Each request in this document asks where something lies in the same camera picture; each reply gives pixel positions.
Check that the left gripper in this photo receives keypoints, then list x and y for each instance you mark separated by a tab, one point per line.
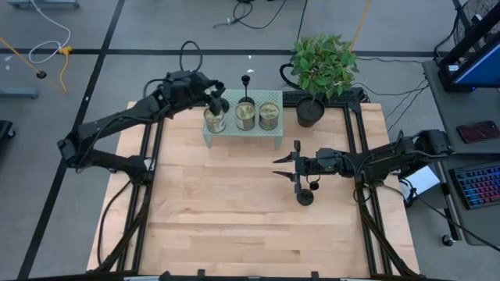
187	87

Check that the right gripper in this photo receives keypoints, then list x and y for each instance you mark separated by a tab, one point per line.
312	166

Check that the black metal candlestick holder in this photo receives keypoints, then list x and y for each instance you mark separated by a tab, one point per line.
304	197
219	106
245	80

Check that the tin can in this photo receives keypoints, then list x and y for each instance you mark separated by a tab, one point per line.
245	115
215	121
269	115

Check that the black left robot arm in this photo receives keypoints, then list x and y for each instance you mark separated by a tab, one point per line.
117	117

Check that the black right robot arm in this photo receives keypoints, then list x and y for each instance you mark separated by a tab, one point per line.
390	160

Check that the pale green perforated shelf riser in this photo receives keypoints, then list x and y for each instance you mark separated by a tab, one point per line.
231	132

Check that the potted green plant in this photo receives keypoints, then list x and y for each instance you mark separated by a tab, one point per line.
320	66

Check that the white paper sheet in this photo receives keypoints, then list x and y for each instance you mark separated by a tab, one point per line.
423	180

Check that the grey side desk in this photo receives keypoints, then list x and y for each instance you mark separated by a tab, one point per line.
441	109

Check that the black desk caster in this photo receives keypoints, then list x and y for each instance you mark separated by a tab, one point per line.
447	240

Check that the grey cart base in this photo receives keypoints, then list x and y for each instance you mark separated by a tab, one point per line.
43	3

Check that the grey floor base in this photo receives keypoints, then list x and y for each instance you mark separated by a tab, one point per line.
19	93

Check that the backlit rainbow keyboard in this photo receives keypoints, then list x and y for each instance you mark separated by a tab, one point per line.
478	187

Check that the dark red smartphone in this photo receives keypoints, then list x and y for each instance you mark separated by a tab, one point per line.
478	132

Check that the black chair base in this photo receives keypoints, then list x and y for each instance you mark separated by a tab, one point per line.
6	129

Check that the monitor with blue screen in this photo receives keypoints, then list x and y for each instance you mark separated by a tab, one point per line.
484	68

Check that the black floor fan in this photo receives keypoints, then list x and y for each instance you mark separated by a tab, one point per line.
484	6

